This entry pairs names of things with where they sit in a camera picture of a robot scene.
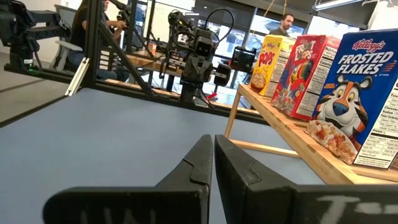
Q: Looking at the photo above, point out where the wooden background table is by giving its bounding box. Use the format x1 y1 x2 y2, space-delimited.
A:
124 49 184 77

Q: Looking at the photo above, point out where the wooden slatted shelf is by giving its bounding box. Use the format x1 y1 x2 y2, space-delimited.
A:
224 83 398 185

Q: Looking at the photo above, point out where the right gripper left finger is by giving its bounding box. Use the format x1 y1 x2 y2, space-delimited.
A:
42 134 215 224

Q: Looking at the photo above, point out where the person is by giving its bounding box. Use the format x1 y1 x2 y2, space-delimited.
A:
67 0 130 82
269 12 295 37

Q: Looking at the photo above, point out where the blue Frosted Flakes cereal box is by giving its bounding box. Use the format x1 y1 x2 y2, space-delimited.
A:
305 28 398 170

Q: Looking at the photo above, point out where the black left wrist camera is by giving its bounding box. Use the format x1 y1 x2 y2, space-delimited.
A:
194 29 216 58

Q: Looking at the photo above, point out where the grey chair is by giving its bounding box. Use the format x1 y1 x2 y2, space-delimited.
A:
51 4 85 72

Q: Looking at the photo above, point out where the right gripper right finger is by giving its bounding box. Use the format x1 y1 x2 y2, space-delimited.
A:
214 134 398 224

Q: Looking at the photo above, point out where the black metal table frame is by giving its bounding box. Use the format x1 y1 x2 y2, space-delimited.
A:
0 0 271 127

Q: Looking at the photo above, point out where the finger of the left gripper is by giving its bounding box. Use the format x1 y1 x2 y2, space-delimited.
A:
213 63 233 87
167 51 184 74

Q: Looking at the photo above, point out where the black perforated box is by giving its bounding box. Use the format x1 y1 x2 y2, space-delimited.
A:
229 46 257 74

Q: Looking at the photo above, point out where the yellow Corn Pops cereal box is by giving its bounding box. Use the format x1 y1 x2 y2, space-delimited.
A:
249 34 296 98

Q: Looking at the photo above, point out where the red Froot Loops cereal box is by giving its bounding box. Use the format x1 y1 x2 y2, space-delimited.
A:
271 34 342 121

